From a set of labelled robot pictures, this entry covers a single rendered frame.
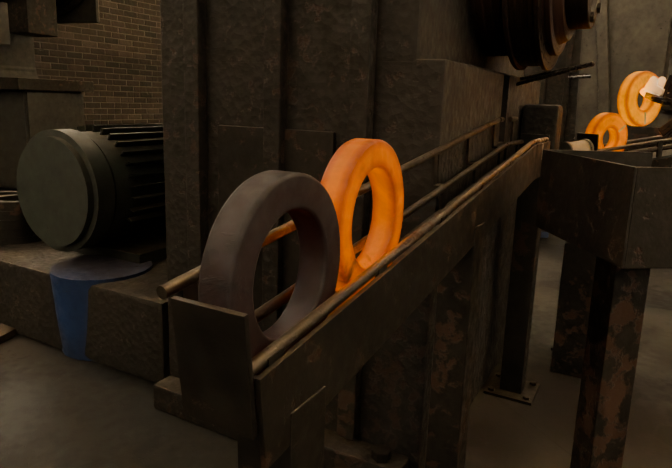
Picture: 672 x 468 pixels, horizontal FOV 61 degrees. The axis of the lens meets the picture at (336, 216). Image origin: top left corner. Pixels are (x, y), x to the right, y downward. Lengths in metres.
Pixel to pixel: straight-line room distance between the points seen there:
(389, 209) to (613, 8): 3.67
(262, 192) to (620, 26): 3.91
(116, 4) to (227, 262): 8.06
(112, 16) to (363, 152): 7.84
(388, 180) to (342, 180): 0.12
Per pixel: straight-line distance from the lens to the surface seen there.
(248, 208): 0.46
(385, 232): 0.73
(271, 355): 0.48
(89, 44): 8.12
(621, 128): 1.97
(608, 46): 4.26
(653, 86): 1.84
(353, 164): 0.61
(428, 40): 1.16
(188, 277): 0.51
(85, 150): 1.85
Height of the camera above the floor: 0.79
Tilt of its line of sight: 11 degrees down
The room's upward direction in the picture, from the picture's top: 2 degrees clockwise
